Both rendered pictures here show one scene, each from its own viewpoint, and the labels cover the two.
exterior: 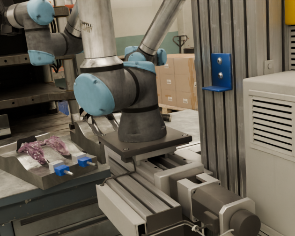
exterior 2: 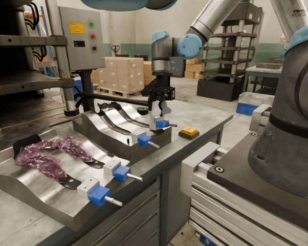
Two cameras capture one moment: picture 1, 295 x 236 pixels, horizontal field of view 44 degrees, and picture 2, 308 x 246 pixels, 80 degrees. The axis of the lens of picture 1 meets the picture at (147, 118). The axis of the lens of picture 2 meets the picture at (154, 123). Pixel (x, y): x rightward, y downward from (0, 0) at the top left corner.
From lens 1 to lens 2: 99 cm
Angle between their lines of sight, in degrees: 22
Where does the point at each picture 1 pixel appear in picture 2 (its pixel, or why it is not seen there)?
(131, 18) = not seen: hidden behind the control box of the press
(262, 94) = not seen: outside the picture
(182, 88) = (122, 79)
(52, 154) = (72, 164)
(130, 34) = not seen: hidden behind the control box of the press
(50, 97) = (43, 84)
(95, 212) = (123, 215)
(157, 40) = (221, 19)
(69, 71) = (63, 59)
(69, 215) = (98, 229)
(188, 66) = (127, 65)
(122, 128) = (306, 173)
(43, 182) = (76, 222)
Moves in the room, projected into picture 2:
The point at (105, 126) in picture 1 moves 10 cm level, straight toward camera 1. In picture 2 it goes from (117, 117) to (123, 125)
